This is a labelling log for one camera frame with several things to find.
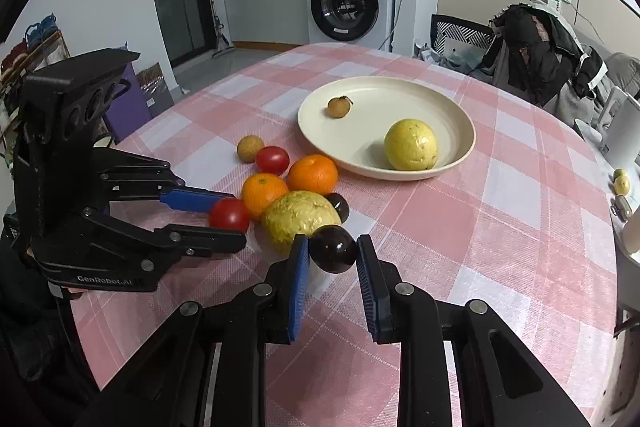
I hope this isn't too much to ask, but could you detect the floor mop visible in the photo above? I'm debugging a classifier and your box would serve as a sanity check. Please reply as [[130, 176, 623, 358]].
[[207, 0, 236, 58]]

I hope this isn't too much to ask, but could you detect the small orange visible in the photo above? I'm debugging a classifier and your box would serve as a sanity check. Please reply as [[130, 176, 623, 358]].
[[241, 173, 291, 220]]

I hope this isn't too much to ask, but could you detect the pink checked tablecloth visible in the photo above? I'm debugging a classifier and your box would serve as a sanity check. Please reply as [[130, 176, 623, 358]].
[[70, 43, 621, 427]]

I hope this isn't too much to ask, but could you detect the pile of dark clothes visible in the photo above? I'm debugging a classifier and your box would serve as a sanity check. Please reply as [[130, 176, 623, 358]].
[[482, 2, 608, 108]]

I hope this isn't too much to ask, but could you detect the dark purple plum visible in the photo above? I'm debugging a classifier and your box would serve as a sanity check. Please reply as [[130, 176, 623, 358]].
[[322, 193, 350, 224], [309, 225, 359, 274]]

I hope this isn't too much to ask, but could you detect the lumpy yellow guava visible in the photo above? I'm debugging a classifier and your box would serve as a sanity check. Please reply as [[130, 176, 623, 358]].
[[261, 190, 343, 253]]

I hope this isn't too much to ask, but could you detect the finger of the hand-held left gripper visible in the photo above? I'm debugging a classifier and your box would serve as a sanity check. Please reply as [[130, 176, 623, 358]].
[[82, 208, 248, 281], [94, 151, 237, 214]]

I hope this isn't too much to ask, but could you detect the red tomato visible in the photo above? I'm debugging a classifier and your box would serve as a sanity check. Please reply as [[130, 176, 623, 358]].
[[256, 146, 291, 175], [208, 198, 252, 234]]

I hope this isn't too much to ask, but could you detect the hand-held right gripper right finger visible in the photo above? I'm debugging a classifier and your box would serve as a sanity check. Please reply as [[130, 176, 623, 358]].
[[356, 234, 592, 427]]

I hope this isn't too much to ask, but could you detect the white cup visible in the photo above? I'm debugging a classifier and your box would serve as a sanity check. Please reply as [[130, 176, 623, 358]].
[[621, 212, 640, 258]]

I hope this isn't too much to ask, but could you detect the cream round plate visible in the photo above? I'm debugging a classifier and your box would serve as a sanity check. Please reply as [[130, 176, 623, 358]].
[[297, 76, 476, 182]]

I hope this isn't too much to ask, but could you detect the grey sofa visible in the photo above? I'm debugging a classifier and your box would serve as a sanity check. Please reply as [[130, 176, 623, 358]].
[[575, 24, 640, 108]]

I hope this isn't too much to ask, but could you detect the large orange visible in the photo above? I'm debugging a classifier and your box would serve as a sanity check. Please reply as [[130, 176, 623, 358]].
[[286, 154, 340, 196]]

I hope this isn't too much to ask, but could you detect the smooth yellow guava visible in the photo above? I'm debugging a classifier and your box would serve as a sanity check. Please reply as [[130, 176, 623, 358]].
[[384, 118, 439, 172]]

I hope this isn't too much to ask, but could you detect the white electric kettle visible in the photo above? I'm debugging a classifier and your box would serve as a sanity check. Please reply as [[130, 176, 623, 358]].
[[597, 87, 640, 168]]

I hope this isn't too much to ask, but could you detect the white kitchen cabinet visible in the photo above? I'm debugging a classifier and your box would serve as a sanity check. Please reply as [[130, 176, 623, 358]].
[[221, 0, 308, 48]]

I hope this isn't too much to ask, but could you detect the purple bag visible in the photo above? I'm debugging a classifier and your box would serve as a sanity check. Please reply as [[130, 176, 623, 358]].
[[102, 62, 152, 142]]

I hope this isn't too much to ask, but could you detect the brown longan with stem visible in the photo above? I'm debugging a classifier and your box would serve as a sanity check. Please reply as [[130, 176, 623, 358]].
[[327, 95, 355, 118]]

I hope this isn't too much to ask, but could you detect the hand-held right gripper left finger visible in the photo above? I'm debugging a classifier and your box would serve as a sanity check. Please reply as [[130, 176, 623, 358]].
[[75, 234, 310, 427]]

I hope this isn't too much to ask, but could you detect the white side table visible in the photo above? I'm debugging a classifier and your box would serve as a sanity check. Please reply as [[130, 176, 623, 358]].
[[574, 117, 640, 258]]

